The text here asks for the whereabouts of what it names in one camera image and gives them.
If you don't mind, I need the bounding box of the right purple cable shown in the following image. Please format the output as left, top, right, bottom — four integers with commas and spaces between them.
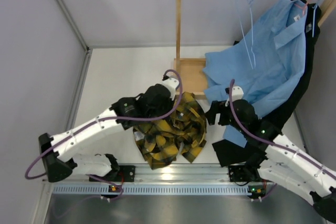
228, 79, 336, 177

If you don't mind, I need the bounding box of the light blue shirt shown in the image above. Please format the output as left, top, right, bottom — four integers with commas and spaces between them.
202, 0, 308, 148

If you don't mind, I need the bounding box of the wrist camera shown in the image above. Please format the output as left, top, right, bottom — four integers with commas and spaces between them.
225, 86, 244, 102
161, 77, 180, 100

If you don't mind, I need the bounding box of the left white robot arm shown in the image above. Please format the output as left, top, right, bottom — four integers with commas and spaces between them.
38, 78, 178, 183

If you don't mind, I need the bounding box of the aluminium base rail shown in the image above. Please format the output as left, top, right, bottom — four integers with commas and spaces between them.
41, 163, 326, 183

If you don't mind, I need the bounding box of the black garment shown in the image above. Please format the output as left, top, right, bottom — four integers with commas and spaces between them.
211, 0, 322, 168

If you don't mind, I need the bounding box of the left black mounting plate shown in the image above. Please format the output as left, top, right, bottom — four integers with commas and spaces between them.
98, 165, 135, 183

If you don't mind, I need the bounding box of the light blue wire hanger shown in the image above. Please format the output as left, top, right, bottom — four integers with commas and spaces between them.
233, 0, 262, 69

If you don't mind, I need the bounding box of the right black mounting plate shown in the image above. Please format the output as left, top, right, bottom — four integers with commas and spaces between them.
228, 164, 262, 185

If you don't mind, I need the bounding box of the blue wire hanger right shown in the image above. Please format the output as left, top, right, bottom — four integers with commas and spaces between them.
312, 0, 321, 38

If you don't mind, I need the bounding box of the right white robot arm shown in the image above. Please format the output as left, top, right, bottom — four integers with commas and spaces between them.
205, 99, 335, 223

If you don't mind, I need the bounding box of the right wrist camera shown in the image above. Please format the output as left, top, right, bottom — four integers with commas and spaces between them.
225, 86, 244, 102

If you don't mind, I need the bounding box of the purple cable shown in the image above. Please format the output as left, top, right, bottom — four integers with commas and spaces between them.
25, 69, 183, 200
228, 79, 336, 177

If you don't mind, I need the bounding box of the black mounting plate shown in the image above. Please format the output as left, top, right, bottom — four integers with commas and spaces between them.
228, 164, 262, 185
98, 165, 135, 183

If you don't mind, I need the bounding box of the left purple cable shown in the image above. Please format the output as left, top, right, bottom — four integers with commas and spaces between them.
25, 69, 183, 200

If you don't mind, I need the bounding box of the yellow black plaid shirt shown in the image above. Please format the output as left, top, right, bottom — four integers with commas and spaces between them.
133, 92, 207, 170

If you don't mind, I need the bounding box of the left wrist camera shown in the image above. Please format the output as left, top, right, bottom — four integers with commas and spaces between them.
161, 77, 180, 100

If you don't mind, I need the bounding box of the slotted cable duct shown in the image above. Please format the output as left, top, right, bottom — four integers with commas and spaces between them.
52, 184, 265, 196

